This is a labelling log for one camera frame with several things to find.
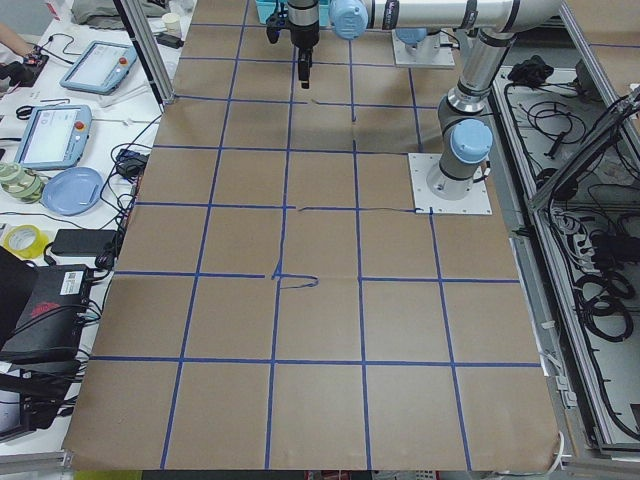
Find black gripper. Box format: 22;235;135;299
266;0;320;90

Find teal plastic storage bin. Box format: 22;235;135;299
255;0;332;26

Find paper cup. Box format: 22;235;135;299
161;12;182;38

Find upper teach pendant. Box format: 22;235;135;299
59;41;138;95

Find teach pendant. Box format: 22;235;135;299
14;105;93;171
59;41;138;95

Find blue plastic plate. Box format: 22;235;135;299
41;167;104;216

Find lower teach pendant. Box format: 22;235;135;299
14;105;93;171

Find black power adapter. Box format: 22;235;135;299
50;229;116;257

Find green tape rolls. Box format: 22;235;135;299
1;163;46;204

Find yellow tape roll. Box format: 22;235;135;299
3;225;50;260

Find black laptop computer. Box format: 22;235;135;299
1;249;90;365

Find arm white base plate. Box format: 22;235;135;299
408;153;492;215
392;28;455;69

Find aluminium frame post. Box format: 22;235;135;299
114;0;175;106

